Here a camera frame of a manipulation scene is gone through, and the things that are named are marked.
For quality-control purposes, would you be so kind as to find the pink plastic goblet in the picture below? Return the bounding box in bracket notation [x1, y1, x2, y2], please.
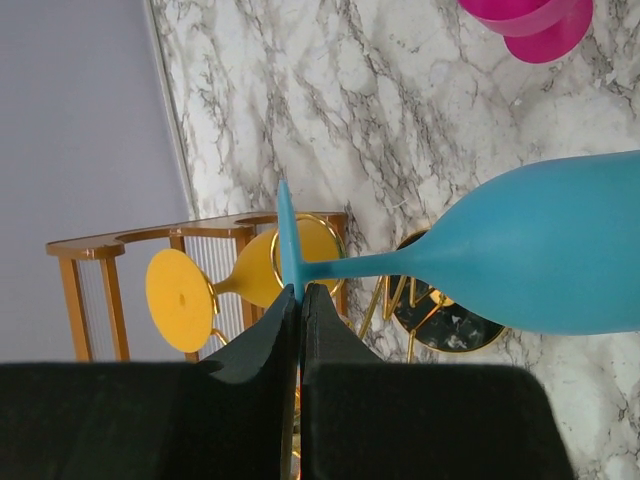
[458, 0, 594, 64]

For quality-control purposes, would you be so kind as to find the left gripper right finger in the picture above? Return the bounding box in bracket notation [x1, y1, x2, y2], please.
[301, 284, 574, 479]

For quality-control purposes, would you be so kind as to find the blue plastic goblet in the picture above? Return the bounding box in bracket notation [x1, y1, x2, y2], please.
[277, 151, 639, 336]

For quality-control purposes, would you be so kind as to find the gold wire wine glass rack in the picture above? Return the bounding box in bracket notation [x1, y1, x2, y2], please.
[269, 213, 511, 364]

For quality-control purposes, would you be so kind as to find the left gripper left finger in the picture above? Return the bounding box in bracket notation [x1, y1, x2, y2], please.
[1, 288, 297, 479]

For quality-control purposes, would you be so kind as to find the wooden dish rack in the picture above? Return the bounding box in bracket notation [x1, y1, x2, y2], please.
[45, 212, 349, 364]

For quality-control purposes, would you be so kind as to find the orange plastic goblet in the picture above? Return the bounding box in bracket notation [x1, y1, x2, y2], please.
[144, 219, 346, 354]

